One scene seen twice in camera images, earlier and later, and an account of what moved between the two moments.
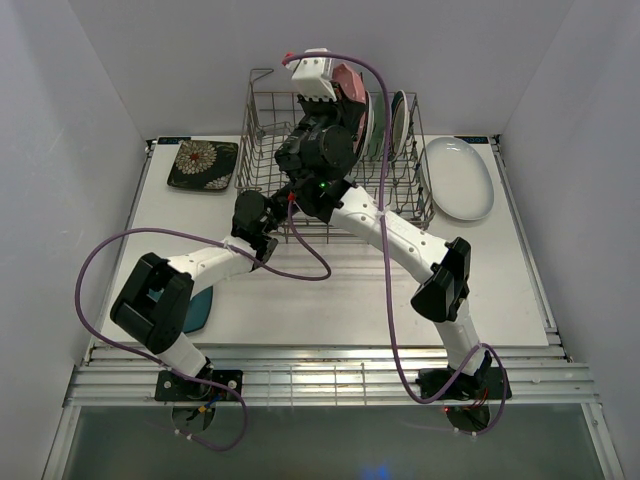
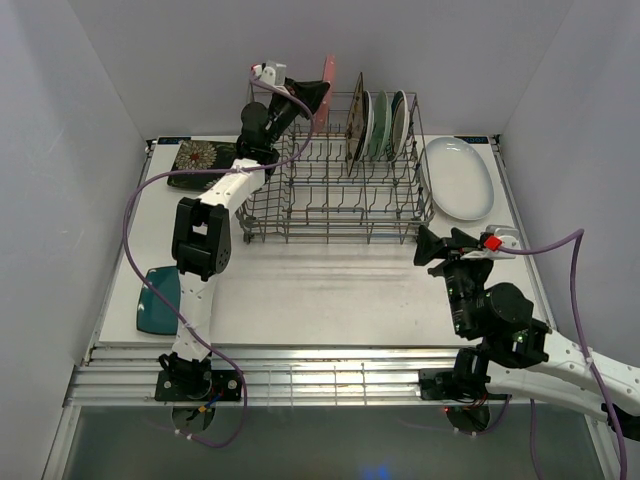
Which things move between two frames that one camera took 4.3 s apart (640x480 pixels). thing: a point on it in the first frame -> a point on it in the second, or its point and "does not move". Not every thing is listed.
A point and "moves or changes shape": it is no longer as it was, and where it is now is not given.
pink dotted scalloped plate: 349,83 moves or changes shape
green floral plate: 377,146 does not move
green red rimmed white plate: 400,123 does not move
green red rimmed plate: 370,125 does not move
